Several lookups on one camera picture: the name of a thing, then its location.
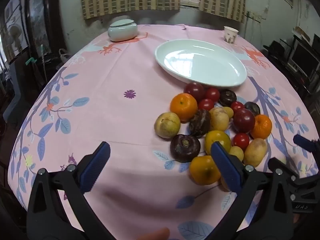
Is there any beige striped pepino melon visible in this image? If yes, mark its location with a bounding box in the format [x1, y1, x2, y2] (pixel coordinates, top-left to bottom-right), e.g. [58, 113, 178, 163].
[209, 107, 230, 132]
[243, 138, 268, 168]

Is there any dark framed picture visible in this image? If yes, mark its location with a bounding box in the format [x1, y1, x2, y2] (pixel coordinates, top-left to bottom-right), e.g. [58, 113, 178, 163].
[26, 0, 50, 55]

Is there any olive beige pepino melon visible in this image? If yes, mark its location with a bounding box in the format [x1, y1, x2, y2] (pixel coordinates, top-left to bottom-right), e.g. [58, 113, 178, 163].
[154, 112, 181, 139]

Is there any pink printed tablecloth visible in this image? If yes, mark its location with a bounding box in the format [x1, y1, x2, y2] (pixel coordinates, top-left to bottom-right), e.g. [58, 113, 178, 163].
[7, 24, 319, 240]

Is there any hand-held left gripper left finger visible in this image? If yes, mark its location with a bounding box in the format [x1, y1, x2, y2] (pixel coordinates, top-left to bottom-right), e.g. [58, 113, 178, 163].
[26, 141, 115, 240]

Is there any white stick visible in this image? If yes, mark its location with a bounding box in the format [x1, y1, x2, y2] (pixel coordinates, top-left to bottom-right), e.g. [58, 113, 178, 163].
[40, 44, 47, 80]

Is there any small yellow longan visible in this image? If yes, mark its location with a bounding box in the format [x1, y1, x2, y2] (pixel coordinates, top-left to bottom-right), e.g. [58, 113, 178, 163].
[229, 146, 244, 162]
[222, 106, 234, 119]

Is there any yellow orange citrus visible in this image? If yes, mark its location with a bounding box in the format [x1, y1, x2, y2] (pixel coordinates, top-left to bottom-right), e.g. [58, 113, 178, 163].
[189, 155, 222, 185]

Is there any dark cluttered shelf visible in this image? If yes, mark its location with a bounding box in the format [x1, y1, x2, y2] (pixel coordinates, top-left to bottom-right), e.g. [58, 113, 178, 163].
[262, 34, 320, 110]

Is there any white lidded ceramic jar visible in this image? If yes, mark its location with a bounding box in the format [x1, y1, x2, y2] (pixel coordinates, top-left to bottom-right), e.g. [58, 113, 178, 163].
[107, 19, 138, 42]

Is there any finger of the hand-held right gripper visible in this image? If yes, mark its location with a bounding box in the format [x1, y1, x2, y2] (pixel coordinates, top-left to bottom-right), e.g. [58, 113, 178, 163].
[294, 134, 320, 153]
[267, 157, 300, 180]

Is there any white bag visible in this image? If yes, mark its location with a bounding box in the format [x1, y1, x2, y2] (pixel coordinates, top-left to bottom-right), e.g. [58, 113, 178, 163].
[59, 49, 72, 63]

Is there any orange mandarin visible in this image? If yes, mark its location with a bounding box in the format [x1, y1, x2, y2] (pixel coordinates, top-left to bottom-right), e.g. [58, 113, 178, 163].
[170, 93, 198, 123]
[251, 114, 272, 140]

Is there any yellow green citrus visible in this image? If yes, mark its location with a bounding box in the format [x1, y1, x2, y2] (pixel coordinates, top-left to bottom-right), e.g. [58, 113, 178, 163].
[204, 130, 232, 155]

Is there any dark water chestnut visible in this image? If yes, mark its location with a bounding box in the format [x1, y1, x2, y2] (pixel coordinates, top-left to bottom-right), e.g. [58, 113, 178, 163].
[219, 89, 237, 107]
[189, 109, 212, 138]
[170, 134, 201, 163]
[244, 101, 261, 117]

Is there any dark red tomato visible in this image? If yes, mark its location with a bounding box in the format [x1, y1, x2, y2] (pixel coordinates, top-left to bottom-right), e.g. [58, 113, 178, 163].
[233, 108, 256, 134]
[184, 82, 206, 103]

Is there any floral paper cup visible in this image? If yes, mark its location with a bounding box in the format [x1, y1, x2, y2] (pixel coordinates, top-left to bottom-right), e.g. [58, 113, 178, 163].
[223, 26, 239, 43]

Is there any hanging wall cable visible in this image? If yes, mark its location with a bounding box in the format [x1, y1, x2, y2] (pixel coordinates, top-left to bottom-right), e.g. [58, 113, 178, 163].
[246, 11, 262, 40]

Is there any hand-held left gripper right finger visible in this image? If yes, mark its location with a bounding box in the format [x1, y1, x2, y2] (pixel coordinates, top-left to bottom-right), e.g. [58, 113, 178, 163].
[207, 141, 295, 240]

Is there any narrow checked beige curtain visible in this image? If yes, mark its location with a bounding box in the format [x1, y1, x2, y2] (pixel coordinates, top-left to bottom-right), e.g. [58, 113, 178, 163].
[199, 0, 247, 23]

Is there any red cherry tomato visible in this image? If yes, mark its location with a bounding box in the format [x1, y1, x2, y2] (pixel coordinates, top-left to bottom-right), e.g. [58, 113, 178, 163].
[232, 132, 250, 148]
[205, 87, 220, 102]
[230, 101, 245, 113]
[198, 98, 215, 112]

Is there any white oval plate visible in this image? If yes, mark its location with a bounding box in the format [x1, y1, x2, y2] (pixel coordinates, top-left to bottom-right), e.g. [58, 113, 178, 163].
[154, 39, 247, 88]

